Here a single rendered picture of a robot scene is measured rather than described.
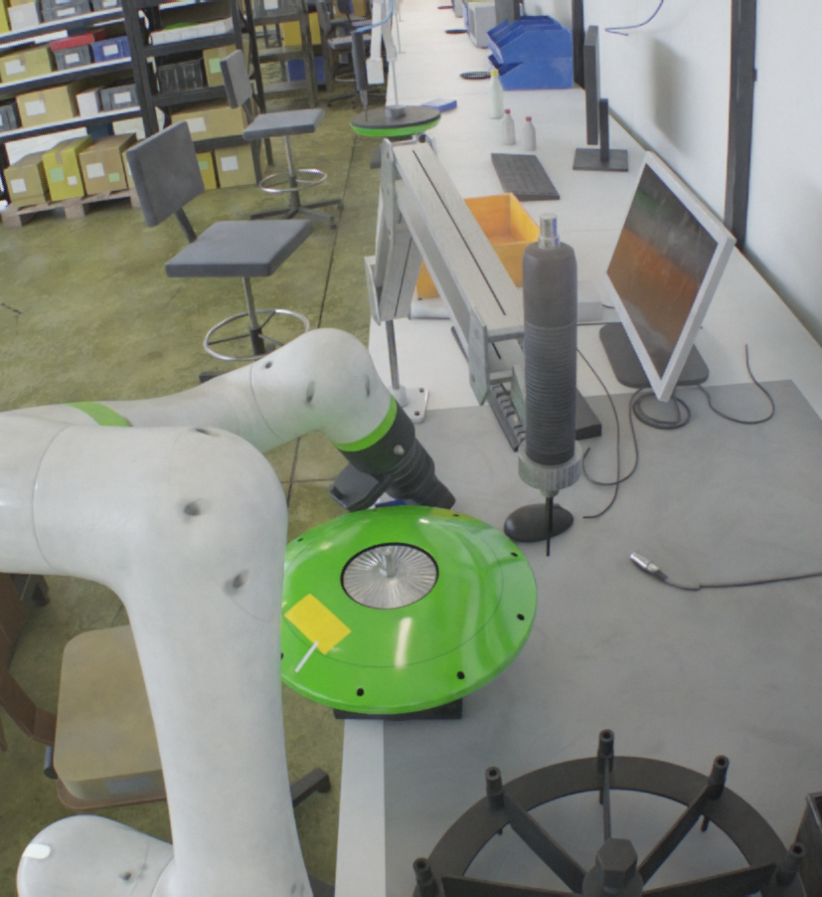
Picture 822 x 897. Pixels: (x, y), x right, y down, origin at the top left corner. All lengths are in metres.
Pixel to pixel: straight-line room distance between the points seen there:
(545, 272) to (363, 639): 0.44
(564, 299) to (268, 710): 0.35
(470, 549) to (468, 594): 0.07
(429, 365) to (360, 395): 0.70
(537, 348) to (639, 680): 0.55
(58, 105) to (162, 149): 3.35
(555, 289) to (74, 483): 0.34
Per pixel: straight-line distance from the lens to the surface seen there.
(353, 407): 0.96
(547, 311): 0.59
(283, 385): 0.96
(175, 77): 6.20
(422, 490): 1.12
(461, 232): 0.85
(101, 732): 1.50
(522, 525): 1.22
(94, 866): 0.83
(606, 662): 1.07
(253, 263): 2.98
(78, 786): 1.47
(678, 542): 1.25
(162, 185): 3.17
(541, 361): 0.61
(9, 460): 0.62
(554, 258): 0.58
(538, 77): 4.11
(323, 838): 2.01
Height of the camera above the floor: 1.72
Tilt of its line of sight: 33 degrees down
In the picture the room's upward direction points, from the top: 7 degrees counter-clockwise
